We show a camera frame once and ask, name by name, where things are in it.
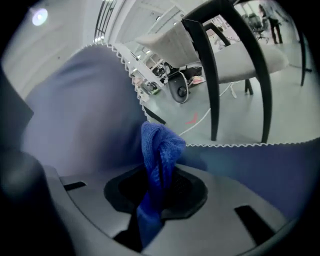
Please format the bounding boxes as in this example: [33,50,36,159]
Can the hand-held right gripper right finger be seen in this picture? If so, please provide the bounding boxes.
[143,163,294,256]

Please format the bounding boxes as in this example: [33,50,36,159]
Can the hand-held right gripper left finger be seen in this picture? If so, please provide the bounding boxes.
[46,163,149,239]

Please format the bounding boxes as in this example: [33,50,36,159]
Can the blue wiping cloth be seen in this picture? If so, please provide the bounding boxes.
[136,121,187,249]

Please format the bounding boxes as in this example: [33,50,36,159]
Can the beige chair with black legs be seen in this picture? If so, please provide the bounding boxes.
[134,0,314,145]

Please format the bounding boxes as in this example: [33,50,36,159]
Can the black office chair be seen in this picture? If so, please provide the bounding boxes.
[251,14,270,41]

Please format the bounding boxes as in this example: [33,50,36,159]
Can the white table with black legs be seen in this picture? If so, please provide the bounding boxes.
[111,42,168,126]

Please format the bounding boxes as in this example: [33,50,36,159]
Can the white round appliance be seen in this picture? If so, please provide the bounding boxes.
[167,71,191,105]

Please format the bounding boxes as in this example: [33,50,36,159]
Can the black mezzanine railing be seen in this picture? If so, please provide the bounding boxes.
[93,0,119,41]

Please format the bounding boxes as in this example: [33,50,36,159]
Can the round ceiling lamp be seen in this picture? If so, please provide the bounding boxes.
[31,7,49,27]

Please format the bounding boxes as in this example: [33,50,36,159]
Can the white floor cable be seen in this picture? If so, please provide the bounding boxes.
[179,81,238,137]

